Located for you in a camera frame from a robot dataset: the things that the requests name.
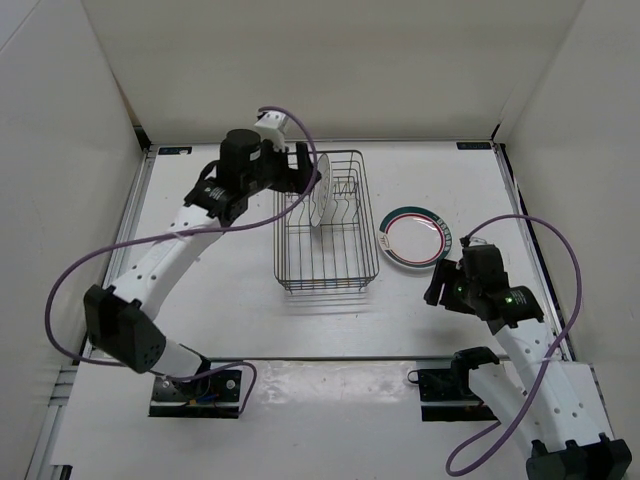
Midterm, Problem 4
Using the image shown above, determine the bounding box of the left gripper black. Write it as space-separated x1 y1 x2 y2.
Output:
243 138 322 198

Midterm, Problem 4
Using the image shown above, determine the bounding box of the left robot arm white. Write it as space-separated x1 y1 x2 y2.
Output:
84 129 317 400

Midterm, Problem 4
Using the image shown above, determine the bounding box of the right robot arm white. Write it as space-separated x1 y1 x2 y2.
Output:
424 245 632 479

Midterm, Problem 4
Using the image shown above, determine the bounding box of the white plate in rack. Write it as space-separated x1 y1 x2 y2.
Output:
309 153 333 227

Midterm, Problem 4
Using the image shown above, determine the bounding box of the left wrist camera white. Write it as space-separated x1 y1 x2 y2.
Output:
254 110 289 152

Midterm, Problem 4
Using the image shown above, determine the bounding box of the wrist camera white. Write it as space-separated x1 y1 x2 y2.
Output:
460 236 496 252
254 110 289 152

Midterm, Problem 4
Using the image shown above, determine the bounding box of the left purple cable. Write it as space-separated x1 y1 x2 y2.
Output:
44 104 321 416

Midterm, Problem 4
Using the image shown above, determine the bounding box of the purple cable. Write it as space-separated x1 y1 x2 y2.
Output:
444 214 584 474
44 104 321 416

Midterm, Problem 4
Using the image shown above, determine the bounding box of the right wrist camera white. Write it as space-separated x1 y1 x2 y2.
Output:
460 236 496 252

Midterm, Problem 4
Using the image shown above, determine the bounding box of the wire dish rack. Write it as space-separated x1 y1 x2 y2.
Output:
274 149 380 294

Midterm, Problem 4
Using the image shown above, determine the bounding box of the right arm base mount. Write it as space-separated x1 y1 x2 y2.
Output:
406 347 500 422

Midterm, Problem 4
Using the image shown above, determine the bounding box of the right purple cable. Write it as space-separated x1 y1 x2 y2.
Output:
444 214 584 474

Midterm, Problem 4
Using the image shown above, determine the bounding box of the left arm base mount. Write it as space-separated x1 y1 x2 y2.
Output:
148 368 242 419

